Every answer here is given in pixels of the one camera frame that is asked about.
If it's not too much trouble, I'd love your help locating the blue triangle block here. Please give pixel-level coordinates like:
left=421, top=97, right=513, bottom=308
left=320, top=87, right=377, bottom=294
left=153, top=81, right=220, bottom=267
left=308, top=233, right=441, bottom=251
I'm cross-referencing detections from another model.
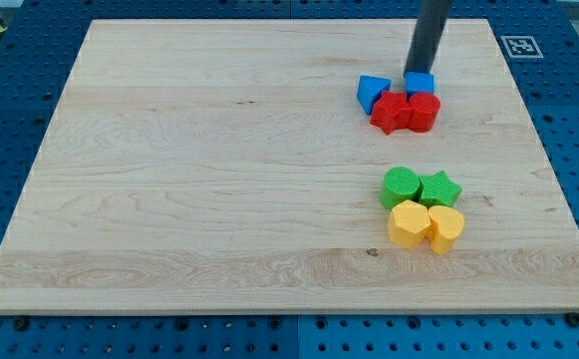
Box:
left=356, top=75, right=392, bottom=115

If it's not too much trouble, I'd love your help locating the red star block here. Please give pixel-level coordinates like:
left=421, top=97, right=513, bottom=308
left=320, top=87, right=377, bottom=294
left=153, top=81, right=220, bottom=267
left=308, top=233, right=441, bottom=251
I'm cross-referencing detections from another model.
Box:
left=370, top=90, right=413, bottom=135

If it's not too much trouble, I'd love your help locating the green star block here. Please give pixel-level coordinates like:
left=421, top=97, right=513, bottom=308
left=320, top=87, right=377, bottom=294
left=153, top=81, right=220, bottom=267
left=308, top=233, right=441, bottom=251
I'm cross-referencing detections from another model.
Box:
left=419, top=171, right=462, bottom=207

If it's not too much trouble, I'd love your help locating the light wooden board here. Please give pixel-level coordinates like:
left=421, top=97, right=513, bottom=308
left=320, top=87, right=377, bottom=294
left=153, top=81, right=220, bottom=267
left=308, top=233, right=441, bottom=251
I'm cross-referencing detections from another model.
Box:
left=0, top=19, right=579, bottom=316

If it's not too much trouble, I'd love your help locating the green cylinder block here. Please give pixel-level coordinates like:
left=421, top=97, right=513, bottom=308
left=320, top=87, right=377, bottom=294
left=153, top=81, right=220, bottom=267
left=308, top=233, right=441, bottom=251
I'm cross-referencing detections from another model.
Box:
left=379, top=167, right=421, bottom=210

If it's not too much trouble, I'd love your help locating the yellow pentagon block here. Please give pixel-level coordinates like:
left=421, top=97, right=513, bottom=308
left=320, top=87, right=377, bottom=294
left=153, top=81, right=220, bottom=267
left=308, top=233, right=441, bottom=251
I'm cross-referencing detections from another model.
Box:
left=387, top=199, right=431, bottom=249

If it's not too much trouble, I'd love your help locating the red cylinder block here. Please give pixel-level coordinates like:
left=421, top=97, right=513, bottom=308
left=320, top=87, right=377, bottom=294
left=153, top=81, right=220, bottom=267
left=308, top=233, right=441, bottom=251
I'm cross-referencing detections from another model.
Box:
left=409, top=92, right=441, bottom=133

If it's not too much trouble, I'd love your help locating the blue cube block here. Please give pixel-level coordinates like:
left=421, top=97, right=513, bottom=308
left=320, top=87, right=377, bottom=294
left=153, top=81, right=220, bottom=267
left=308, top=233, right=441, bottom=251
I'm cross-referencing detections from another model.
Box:
left=405, top=72, right=434, bottom=96

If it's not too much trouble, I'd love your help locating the yellow heart block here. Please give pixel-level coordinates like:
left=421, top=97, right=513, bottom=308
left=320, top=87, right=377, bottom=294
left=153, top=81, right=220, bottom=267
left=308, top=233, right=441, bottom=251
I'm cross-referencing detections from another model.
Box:
left=427, top=205, right=465, bottom=254

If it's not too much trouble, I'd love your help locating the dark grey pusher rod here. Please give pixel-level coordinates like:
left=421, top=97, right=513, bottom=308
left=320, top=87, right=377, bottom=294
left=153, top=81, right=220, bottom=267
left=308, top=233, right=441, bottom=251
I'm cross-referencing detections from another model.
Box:
left=404, top=0, right=452, bottom=73

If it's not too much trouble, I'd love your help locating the white fiducial marker tag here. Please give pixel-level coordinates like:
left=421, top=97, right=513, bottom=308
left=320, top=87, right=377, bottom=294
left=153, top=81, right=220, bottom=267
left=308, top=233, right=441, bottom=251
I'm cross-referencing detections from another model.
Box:
left=501, top=35, right=543, bottom=59

